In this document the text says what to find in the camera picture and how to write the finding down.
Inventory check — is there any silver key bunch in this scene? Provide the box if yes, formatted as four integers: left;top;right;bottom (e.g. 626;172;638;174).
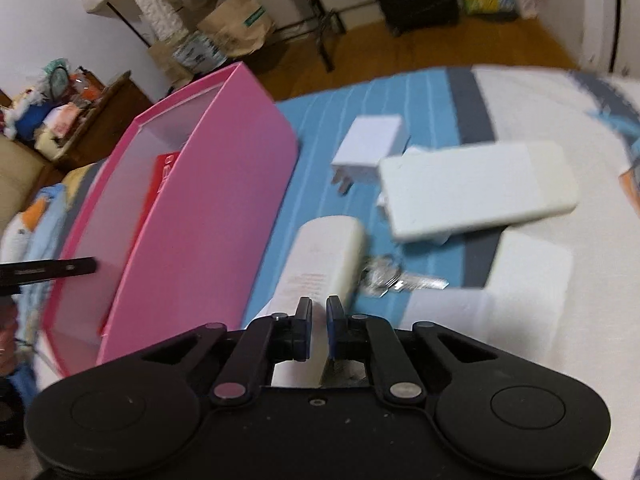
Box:
358;255;449;297

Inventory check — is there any dark wooden cabinet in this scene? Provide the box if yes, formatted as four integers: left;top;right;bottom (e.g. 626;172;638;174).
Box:
0;70;154;172

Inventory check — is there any pink cardboard box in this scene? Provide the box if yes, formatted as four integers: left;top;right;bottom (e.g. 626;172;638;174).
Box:
42;63;298;376

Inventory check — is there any black metal rack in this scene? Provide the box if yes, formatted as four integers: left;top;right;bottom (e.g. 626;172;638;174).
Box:
64;0;346;73

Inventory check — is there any white remote control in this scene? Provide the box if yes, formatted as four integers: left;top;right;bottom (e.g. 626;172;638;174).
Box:
378;141;579;243

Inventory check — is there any brown paper bag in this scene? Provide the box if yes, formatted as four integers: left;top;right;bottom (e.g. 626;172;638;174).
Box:
198;0;276;58

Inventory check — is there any cream TCL remote control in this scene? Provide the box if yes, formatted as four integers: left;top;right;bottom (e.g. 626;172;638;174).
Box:
258;216;368;388

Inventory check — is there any striped blue white bedsheet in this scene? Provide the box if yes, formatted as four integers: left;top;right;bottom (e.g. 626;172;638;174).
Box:
0;65;640;480

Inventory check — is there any white rectangular box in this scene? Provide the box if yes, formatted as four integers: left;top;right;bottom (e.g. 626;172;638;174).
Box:
399;230;574;364

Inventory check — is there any white charger plug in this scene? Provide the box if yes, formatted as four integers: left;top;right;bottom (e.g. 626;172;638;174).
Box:
331;115;410;195

